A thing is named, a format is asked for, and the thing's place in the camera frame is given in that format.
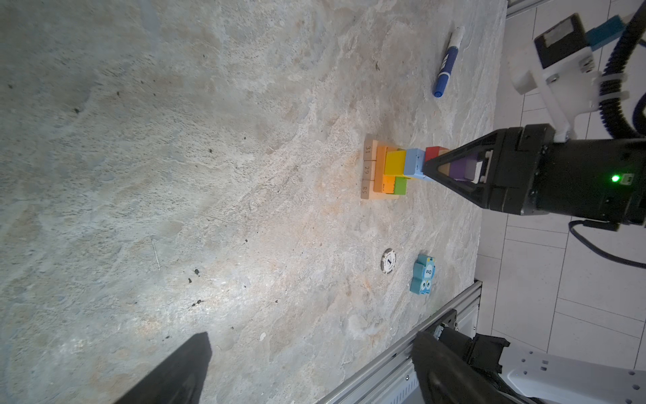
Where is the orange wood block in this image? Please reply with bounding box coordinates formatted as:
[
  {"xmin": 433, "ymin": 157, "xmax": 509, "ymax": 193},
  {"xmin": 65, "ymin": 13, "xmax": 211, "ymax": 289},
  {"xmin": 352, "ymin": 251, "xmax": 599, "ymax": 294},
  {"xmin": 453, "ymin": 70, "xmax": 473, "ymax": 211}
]
[{"xmin": 374, "ymin": 146, "xmax": 397, "ymax": 195}]

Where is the small natural wood cube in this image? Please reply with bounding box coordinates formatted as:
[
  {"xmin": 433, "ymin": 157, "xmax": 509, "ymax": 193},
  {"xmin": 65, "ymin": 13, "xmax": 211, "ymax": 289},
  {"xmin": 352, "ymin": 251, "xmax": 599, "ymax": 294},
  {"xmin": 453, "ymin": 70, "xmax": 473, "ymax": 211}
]
[{"xmin": 437, "ymin": 163, "xmax": 451, "ymax": 177}]

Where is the aluminium corner post right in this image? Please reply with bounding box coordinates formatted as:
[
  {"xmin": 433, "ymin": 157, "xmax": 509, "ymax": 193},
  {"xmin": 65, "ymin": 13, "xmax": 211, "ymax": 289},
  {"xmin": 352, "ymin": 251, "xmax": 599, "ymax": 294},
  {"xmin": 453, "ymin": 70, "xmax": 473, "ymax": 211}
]
[{"xmin": 506, "ymin": 0, "xmax": 550, "ymax": 20}]

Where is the yellow wood block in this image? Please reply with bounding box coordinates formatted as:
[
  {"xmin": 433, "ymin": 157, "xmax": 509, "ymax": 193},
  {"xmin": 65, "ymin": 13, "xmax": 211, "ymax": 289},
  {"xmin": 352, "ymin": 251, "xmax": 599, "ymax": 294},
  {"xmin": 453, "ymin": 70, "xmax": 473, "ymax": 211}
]
[{"xmin": 384, "ymin": 150, "xmax": 406, "ymax": 177}]

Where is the blue robot toy figure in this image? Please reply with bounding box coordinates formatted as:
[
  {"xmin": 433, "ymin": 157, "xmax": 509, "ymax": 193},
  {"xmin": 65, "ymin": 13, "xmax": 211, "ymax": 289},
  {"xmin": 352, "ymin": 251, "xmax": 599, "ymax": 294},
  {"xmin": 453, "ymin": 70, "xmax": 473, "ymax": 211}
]
[{"xmin": 410, "ymin": 254, "xmax": 436, "ymax": 295}]

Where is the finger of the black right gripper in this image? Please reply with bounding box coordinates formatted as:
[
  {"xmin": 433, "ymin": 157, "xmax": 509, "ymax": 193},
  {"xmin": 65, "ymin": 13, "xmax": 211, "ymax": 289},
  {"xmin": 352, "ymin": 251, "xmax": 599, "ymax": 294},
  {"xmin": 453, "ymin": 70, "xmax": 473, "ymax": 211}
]
[
  {"xmin": 424, "ymin": 129, "xmax": 507, "ymax": 164},
  {"xmin": 422, "ymin": 163, "xmax": 492, "ymax": 209}
]

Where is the blue white marker pen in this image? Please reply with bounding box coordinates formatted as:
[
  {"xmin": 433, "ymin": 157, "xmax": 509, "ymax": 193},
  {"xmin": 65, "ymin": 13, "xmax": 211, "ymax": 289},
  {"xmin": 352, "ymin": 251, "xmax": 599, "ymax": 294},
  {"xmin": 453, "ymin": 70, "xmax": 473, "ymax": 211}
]
[{"xmin": 433, "ymin": 26, "xmax": 465, "ymax": 99}]

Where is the light blue wood block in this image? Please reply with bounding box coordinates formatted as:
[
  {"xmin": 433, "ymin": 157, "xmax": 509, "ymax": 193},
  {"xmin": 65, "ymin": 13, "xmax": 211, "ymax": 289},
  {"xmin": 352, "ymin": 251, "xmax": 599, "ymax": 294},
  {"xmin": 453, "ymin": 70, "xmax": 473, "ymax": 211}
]
[{"xmin": 404, "ymin": 148, "xmax": 432, "ymax": 181}]

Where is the green wood block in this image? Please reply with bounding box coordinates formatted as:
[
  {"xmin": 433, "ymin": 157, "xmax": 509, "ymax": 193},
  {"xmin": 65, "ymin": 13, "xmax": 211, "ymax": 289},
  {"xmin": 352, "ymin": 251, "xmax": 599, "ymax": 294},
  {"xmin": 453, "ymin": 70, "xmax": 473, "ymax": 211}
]
[{"xmin": 393, "ymin": 177, "xmax": 408, "ymax": 195}]

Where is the purple wood cube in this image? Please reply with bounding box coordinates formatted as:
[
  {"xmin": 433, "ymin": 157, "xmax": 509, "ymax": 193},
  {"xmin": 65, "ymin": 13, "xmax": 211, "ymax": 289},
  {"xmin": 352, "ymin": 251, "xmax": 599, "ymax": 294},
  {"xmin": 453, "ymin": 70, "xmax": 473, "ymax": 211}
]
[{"xmin": 449, "ymin": 156, "xmax": 478, "ymax": 182}]

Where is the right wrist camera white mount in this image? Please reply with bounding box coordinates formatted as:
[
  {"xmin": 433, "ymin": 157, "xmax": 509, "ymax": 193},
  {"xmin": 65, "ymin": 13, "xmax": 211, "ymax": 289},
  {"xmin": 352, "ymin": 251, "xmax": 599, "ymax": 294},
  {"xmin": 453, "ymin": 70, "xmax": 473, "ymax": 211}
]
[{"xmin": 506, "ymin": 13, "xmax": 632, "ymax": 143}]

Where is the red wood cube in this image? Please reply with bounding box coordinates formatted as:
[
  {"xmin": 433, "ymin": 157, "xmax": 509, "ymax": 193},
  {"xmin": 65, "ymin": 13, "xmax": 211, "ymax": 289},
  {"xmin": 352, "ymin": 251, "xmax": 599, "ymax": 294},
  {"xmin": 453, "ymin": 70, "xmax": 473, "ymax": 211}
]
[{"xmin": 425, "ymin": 146, "xmax": 449, "ymax": 162}]

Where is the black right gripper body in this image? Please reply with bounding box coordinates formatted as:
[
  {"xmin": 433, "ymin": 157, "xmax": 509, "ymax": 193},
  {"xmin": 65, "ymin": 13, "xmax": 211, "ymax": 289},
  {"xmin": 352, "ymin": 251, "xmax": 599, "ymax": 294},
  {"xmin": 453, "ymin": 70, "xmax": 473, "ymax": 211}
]
[{"xmin": 484, "ymin": 124, "xmax": 645, "ymax": 225}]

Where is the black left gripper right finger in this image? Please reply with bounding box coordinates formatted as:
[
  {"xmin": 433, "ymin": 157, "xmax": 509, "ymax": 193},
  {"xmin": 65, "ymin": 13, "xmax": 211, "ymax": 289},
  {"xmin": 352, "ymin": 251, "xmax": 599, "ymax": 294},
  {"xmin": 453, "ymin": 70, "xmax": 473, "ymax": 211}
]
[{"xmin": 411, "ymin": 332, "xmax": 513, "ymax": 404}]

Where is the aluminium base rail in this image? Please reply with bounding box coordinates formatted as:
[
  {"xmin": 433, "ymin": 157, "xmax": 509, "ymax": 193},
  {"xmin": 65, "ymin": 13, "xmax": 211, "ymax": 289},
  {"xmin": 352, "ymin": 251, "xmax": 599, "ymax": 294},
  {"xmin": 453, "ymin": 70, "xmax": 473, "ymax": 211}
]
[{"xmin": 320, "ymin": 280, "xmax": 482, "ymax": 403}]

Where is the small round black white disc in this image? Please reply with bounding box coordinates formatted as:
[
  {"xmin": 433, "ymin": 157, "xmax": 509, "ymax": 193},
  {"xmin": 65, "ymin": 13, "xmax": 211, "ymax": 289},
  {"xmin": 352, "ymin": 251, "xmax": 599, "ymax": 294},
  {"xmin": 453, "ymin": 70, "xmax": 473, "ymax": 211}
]
[{"xmin": 380, "ymin": 248, "xmax": 397, "ymax": 274}]

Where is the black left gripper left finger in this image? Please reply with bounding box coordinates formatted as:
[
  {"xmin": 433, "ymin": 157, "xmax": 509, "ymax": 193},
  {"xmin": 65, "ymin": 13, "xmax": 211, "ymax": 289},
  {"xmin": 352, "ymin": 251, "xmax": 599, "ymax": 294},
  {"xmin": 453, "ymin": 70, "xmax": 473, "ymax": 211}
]
[{"xmin": 116, "ymin": 332, "xmax": 212, "ymax": 404}]

